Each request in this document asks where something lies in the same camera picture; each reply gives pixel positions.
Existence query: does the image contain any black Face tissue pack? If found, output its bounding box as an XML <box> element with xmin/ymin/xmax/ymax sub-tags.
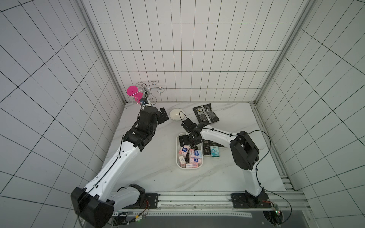
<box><xmin>202</xmin><ymin>140</ymin><xmax>211</xmax><ymax>147</ymax></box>

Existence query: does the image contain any teal tissue pack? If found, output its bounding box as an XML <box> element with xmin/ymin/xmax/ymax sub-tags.
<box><xmin>210</xmin><ymin>146</ymin><xmax>220</xmax><ymax>158</ymax></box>

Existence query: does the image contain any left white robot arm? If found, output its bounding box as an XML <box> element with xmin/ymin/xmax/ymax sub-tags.
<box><xmin>70</xmin><ymin>106</ymin><xmax>169</xmax><ymax>228</ymax></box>

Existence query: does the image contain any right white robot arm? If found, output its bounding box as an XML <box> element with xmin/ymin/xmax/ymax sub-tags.
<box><xmin>181</xmin><ymin>118</ymin><xmax>278</xmax><ymax>198</ymax></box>

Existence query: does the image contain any white storage box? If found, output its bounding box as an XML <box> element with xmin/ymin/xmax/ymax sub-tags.
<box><xmin>175</xmin><ymin>133</ymin><xmax>204</xmax><ymax>170</ymax></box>

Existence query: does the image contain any pink blue tissue pack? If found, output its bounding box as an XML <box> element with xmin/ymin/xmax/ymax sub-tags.
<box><xmin>189</xmin><ymin>149</ymin><xmax>203</xmax><ymax>159</ymax></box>

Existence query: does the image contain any tilted pink tissue pack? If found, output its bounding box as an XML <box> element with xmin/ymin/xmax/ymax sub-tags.
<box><xmin>178</xmin><ymin>145</ymin><xmax>190</xmax><ymax>158</ymax></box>

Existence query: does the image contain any lower pink blue pack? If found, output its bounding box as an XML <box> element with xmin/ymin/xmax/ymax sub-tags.
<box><xmin>189</xmin><ymin>158</ymin><xmax>202</xmax><ymax>165</ymax></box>

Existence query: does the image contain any black tissue multipack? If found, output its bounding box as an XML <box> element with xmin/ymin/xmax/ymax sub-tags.
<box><xmin>193</xmin><ymin>104</ymin><xmax>219</xmax><ymax>124</ymax></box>

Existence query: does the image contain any white bowl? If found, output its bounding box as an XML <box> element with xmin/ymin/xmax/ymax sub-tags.
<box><xmin>169</xmin><ymin>108</ymin><xmax>186</xmax><ymax>121</ymax></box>

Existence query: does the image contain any chrome cup stand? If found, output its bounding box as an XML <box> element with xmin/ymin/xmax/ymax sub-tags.
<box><xmin>133</xmin><ymin>81</ymin><xmax>165</xmax><ymax>106</ymax></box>

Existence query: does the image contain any pink cup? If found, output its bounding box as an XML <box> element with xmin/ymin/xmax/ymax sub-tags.
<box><xmin>126</xmin><ymin>85</ymin><xmax>143</xmax><ymax>104</ymax></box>

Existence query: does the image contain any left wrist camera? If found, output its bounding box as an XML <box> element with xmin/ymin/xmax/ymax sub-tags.
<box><xmin>139</xmin><ymin>97</ymin><xmax>152</xmax><ymax>109</ymax></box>

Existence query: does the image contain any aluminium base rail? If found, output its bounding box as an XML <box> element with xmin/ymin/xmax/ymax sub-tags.
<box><xmin>111</xmin><ymin>192</ymin><xmax>311</xmax><ymax>219</ymax></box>

